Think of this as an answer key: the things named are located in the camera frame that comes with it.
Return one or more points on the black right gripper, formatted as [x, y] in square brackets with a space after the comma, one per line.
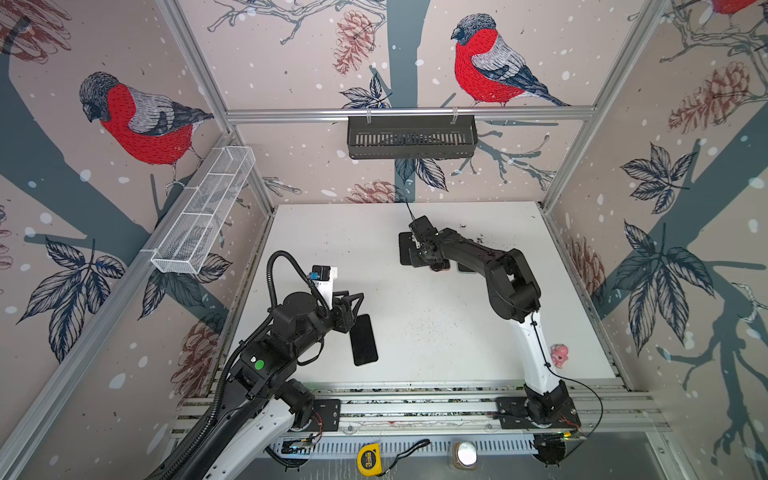
[416, 258]

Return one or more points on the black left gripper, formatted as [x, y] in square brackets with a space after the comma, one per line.
[346, 316]

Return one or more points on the black phone case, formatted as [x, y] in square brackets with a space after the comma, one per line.
[405, 245]

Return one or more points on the black phone face up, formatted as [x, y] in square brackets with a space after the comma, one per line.
[363, 344]

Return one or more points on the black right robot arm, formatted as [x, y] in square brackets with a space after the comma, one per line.
[514, 295]

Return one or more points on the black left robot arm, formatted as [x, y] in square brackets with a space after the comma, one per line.
[258, 372]

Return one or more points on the small circuit board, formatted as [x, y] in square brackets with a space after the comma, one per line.
[302, 447]

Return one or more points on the small pink toy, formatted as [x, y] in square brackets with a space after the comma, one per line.
[559, 354]

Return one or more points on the yellow tape measure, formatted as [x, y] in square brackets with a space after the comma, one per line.
[369, 462]

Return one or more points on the round silver puck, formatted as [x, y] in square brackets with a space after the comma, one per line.
[463, 455]

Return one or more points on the black wall basket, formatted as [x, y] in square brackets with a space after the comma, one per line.
[411, 137]

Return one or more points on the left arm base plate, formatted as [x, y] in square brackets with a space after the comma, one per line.
[325, 416]

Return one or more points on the white wire mesh basket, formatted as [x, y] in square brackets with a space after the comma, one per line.
[192, 235]

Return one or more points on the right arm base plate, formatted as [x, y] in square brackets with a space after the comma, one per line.
[515, 413]

